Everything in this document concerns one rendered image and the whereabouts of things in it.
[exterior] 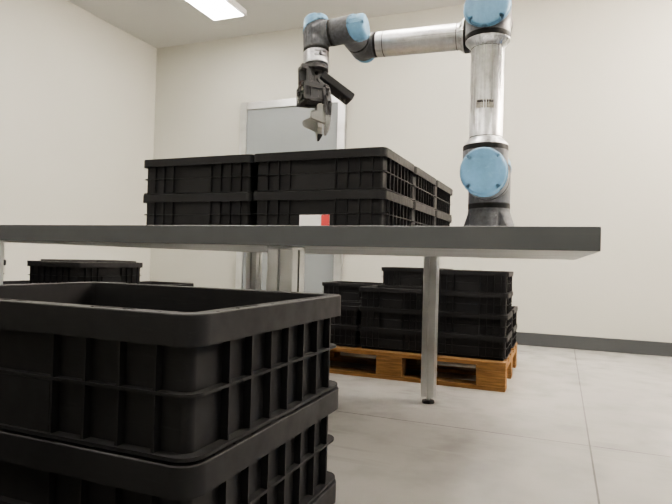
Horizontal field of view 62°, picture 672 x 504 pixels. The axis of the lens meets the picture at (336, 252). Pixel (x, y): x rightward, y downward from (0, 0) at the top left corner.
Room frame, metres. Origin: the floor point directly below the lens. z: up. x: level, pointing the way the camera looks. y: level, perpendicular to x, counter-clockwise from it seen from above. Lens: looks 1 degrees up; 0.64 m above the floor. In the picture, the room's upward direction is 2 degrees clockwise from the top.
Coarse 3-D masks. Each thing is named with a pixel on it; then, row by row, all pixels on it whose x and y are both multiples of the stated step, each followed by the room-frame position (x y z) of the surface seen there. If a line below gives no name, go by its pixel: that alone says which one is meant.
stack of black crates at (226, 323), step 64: (0, 320) 0.47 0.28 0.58; (64, 320) 0.44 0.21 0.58; (128, 320) 0.42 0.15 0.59; (192, 320) 0.40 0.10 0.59; (256, 320) 0.48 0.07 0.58; (320, 320) 0.63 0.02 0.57; (0, 384) 0.48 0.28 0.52; (64, 384) 0.46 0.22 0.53; (128, 384) 0.43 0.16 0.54; (192, 384) 0.42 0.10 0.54; (256, 384) 0.50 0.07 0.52; (320, 384) 0.64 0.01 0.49; (0, 448) 0.47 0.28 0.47; (64, 448) 0.44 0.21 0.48; (128, 448) 0.42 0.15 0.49; (192, 448) 0.42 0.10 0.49; (256, 448) 0.48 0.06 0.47; (320, 448) 0.62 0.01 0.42
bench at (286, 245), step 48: (0, 240) 1.40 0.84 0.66; (48, 240) 1.33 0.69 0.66; (96, 240) 1.28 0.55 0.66; (144, 240) 1.23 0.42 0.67; (192, 240) 1.18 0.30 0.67; (240, 240) 1.13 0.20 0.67; (288, 240) 1.09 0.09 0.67; (336, 240) 1.06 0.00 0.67; (384, 240) 1.02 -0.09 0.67; (432, 240) 0.99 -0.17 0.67; (480, 240) 0.96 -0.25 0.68; (528, 240) 0.93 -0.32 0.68; (576, 240) 0.90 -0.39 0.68; (288, 288) 1.15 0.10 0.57; (432, 288) 2.49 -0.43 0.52; (432, 336) 2.49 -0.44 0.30; (432, 384) 2.48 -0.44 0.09
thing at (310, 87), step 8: (304, 64) 1.59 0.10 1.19; (312, 64) 1.59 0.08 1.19; (320, 64) 1.59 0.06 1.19; (304, 72) 1.60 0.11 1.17; (312, 72) 1.60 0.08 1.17; (320, 72) 1.61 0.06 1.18; (304, 80) 1.56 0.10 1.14; (312, 80) 1.60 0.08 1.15; (320, 80) 1.60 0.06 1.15; (304, 88) 1.56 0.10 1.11; (312, 88) 1.58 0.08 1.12; (320, 88) 1.58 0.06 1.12; (328, 88) 1.59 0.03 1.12; (296, 96) 1.62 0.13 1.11; (304, 96) 1.56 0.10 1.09; (312, 96) 1.57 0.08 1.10; (320, 96) 1.58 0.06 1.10; (296, 104) 1.62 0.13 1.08; (304, 104) 1.60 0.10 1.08; (312, 104) 1.61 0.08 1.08
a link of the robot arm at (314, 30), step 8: (312, 16) 1.60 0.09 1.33; (320, 16) 1.60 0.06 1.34; (304, 24) 1.62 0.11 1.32; (312, 24) 1.60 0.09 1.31; (320, 24) 1.59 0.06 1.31; (304, 32) 1.61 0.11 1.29; (312, 32) 1.59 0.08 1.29; (320, 32) 1.59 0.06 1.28; (304, 40) 1.61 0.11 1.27; (312, 40) 1.59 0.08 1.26; (320, 40) 1.59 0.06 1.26; (328, 40) 1.59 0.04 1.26; (304, 48) 1.61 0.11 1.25; (328, 48) 1.62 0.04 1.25
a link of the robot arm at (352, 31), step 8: (344, 16) 1.58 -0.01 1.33; (352, 16) 1.56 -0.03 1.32; (360, 16) 1.55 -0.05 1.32; (328, 24) 1.58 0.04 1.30; (336, 24) 1.57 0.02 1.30; (344, 24) 1.56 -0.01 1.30; (352, 24) 1.55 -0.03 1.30; (360, 24) 1.55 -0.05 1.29; (368, 24) 1.60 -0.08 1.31; (328, 32) 1.58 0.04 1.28; (336, 32) 1.57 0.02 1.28; (344, 32) 1.57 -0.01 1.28; (352, 32) 1.56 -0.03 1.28; (360, 32) 1.56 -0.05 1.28; (368, 32) 1.59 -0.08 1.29; (336, 40) 1.59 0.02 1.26; (344, 40) 1.59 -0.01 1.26; (352, 40) 1.59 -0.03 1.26; (360, 40) 1.59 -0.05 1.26; (352, 48) 1.64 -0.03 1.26; (360, 48) 1.65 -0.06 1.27
